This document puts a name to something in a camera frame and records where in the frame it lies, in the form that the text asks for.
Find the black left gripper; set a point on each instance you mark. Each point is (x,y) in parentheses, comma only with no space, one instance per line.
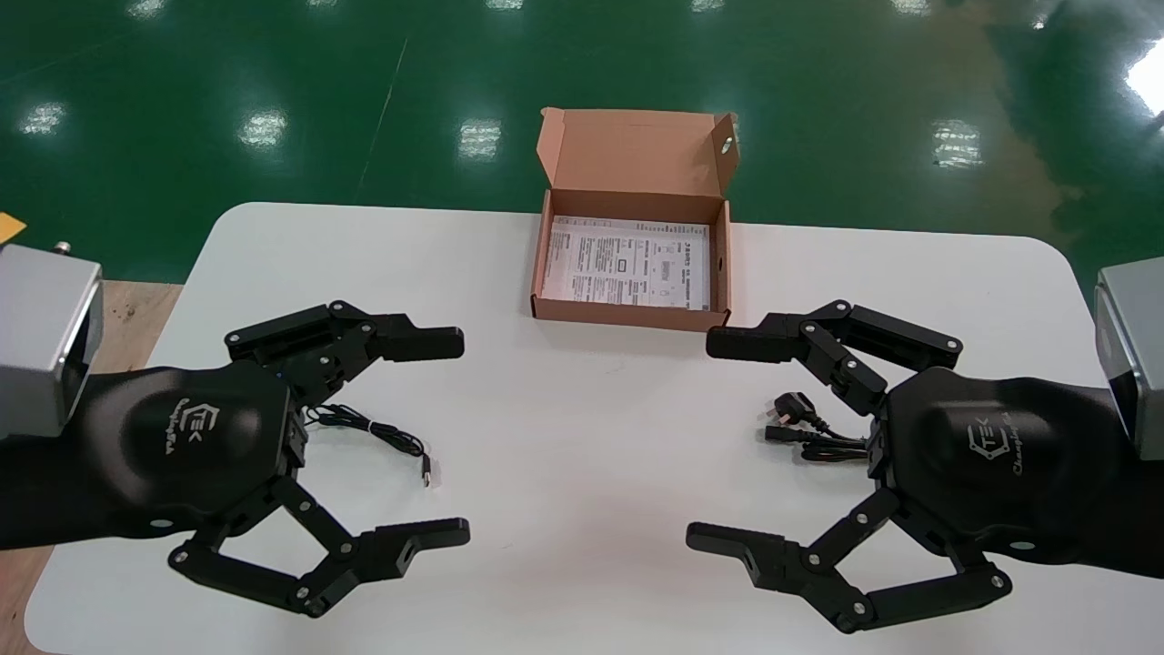
(182,446)

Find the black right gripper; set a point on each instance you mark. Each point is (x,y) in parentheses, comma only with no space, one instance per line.
(1000,464)

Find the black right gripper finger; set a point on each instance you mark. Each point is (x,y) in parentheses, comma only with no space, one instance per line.
(755,344)

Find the brown cardboard storage box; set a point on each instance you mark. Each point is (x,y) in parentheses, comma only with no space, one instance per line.
(637,164)

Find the white printed instruction sheet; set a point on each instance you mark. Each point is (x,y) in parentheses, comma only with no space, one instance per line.
(627,264)

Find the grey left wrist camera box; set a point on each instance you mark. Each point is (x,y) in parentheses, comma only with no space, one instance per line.
(36,337)

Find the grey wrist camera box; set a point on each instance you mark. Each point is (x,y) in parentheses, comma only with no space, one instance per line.
(36,337)
(1132,355)

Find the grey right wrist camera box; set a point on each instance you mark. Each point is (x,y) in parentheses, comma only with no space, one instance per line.
(1132,355)

